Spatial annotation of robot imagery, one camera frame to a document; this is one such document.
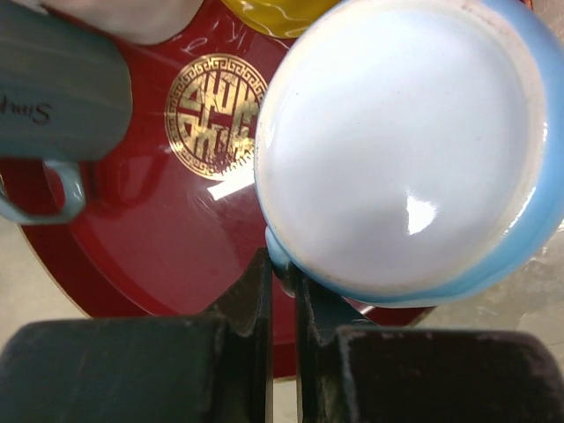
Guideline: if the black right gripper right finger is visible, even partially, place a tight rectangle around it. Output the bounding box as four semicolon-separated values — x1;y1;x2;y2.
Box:
293;271;563;422

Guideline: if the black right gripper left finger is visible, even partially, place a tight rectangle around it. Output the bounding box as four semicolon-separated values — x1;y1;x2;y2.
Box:
1;249;273;422

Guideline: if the blue mug white base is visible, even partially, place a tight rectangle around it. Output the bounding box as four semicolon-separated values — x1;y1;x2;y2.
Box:
254;1;563;308

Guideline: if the dark teal faceted mug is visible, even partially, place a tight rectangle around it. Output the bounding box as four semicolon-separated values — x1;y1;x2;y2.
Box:
1;1;133;225

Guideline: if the pink mug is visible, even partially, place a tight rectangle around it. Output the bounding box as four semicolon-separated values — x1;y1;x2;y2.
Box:
39;0;204;45

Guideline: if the yellow mug black handle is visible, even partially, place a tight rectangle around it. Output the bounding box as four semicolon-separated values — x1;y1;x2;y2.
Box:
222;0;340;39

